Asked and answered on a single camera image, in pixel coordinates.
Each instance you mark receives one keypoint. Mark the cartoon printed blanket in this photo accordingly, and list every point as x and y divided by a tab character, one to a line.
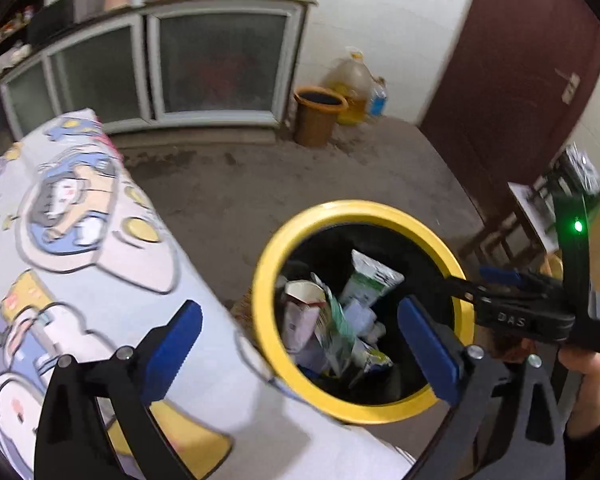
105	260

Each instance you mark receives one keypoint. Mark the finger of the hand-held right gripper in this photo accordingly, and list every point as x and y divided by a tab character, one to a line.
500	275
460	288

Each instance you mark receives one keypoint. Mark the yellow rimmed black bin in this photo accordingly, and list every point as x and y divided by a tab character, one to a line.
262	300

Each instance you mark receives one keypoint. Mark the dark wooden spice shelf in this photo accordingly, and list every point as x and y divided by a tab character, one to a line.
35	5

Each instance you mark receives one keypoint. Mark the dark red door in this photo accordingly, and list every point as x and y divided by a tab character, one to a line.
500	60

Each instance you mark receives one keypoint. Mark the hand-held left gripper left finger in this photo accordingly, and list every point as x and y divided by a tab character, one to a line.
175	345

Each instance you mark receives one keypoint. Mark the row of spice jars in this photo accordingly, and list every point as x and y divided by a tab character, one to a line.
10	25

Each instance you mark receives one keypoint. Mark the black microwave oven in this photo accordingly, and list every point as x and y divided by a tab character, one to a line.
55	15

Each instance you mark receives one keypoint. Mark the red white paper box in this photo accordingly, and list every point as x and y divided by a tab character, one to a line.
300	315

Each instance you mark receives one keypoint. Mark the person's right forearm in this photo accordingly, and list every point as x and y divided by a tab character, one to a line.
597	452

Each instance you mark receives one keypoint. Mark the dark wooden stool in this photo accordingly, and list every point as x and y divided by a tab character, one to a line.
490	240

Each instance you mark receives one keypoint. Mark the white crumpled paper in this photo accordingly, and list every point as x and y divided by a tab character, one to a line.
362	317

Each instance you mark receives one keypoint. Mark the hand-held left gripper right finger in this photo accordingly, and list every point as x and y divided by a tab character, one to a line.
427	345

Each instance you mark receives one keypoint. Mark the large cooking oil jug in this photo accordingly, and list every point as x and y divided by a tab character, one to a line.
350	85

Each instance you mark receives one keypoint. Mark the plastic bags of food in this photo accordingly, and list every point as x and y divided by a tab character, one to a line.
5	62

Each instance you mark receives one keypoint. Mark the kitchen cabinet with glass doors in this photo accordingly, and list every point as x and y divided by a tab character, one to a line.
220	60

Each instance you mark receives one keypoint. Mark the person's right hand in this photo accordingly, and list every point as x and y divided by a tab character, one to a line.
587	380

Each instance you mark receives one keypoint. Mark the white yellow green carton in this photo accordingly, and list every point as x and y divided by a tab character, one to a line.
372	357

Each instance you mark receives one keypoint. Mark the white board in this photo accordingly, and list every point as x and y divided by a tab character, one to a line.
522	205

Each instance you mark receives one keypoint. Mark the clear water bottle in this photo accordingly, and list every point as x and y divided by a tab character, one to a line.
377	100

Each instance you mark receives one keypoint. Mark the brown plastic bucket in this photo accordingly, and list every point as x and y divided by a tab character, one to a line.
315	120

